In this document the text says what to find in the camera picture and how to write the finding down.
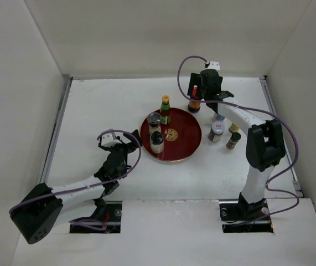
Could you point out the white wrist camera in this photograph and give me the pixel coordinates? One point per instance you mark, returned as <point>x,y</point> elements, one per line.
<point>212,65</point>
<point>108,139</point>

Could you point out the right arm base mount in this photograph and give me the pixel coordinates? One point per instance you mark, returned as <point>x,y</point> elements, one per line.
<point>238,217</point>

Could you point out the small dark pepper bottle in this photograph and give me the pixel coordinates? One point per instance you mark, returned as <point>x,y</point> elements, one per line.
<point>234,139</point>

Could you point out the red lid sauce jar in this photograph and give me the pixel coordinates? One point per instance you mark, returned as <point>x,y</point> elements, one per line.
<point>194,102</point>

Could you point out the white tall canister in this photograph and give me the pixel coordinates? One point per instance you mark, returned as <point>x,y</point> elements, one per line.
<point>218,118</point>

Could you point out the red round tray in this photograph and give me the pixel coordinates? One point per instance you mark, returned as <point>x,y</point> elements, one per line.
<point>182,136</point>

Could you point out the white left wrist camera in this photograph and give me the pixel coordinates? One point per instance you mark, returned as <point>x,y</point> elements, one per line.
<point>108,139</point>

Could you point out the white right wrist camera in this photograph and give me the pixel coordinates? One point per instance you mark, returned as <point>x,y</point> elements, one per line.
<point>212,65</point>

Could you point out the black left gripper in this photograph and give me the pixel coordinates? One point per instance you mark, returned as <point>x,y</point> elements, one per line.
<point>129,148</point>

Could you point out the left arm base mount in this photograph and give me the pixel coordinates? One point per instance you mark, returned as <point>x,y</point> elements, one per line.
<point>105,219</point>

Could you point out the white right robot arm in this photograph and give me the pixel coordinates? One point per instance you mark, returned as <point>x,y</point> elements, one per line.
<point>264,147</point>

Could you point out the grey lid spice jar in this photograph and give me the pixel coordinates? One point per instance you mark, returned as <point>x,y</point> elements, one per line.
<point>216,131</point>

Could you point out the yellow label oil bottle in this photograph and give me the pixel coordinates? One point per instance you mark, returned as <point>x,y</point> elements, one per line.
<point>233,128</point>

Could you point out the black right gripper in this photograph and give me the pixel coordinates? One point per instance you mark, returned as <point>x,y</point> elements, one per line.
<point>195,80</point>

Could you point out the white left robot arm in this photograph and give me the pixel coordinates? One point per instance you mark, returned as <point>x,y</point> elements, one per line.
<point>45,207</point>

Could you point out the glass shaker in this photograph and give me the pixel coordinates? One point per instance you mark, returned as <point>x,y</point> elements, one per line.
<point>153,120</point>
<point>157,142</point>

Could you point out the green label sauce bottle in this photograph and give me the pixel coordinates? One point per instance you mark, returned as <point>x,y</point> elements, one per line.
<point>165,110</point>

